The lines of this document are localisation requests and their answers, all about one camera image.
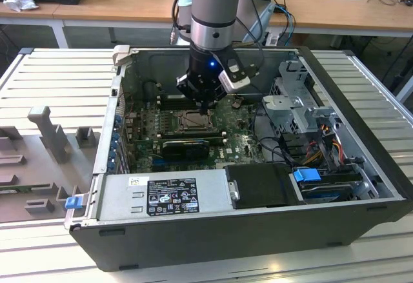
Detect black PC case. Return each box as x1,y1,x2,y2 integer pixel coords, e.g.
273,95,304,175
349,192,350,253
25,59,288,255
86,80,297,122
64,44,413,273

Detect metal socket cover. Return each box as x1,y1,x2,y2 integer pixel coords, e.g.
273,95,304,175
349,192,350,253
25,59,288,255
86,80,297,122
177,110,214,131

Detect black cylinder part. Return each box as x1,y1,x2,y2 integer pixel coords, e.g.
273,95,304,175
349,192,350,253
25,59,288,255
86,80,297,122
143,81,158,101

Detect red yellow power wires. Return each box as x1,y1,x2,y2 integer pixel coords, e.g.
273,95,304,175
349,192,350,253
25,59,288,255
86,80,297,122
305,128,343,164

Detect grey parts rack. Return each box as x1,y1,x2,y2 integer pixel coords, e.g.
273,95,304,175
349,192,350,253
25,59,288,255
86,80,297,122
0,104,101,221

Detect silver drive cage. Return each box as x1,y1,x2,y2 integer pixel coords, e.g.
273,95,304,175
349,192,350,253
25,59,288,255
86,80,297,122
260,59,343,135

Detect wooden desk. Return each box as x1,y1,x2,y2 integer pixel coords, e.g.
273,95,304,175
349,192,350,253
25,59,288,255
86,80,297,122
0,0,413,49

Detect hard disk in blue carrier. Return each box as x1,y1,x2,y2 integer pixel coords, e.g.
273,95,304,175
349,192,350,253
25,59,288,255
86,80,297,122
292,166,358,204

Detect CPU socket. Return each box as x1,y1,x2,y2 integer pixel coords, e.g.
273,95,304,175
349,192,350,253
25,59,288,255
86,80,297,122
174,108,217,133

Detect black camera bracket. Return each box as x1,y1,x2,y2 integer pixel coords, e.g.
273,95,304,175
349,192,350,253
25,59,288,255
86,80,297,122
225,57,261,81

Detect crumpled white paper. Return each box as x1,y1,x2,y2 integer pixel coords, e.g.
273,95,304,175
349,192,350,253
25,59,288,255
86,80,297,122
2,0,40,13

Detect black internal cable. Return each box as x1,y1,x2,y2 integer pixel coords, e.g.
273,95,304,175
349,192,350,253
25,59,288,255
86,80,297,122
250,102,310,168

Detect green RAM stick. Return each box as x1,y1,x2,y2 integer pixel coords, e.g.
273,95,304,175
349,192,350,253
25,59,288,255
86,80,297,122
161,133,227,145

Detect white socket box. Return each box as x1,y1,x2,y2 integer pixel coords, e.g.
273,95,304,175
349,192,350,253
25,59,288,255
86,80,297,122
265,30,280,46

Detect grey case latch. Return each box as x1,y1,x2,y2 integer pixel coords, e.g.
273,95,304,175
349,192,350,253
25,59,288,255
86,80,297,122
112,44,132,68

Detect silver power supply unit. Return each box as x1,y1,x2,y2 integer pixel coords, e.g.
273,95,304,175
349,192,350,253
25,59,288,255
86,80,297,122
96,170,234,221

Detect blue cable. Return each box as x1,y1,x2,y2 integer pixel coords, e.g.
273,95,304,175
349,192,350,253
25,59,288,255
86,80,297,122
274,4,296,44

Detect graphics card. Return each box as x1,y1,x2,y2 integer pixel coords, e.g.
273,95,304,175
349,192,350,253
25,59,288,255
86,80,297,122
161,139,210,160

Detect blue case clip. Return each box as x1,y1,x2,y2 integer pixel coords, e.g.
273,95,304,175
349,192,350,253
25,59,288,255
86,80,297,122
64,197,84,212

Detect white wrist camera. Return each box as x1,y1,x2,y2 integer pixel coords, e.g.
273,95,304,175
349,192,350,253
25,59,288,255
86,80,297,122
218,72,252,93

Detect green motherboard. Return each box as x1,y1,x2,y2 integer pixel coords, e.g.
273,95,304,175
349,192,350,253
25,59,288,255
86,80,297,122
124,97,272,174

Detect black plastic shroud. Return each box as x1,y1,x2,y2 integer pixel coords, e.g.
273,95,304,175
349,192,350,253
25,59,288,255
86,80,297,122
224,163,306,210

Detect pale blue teach pendant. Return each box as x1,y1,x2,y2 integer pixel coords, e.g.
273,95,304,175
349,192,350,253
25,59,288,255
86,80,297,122
245,3,277,44

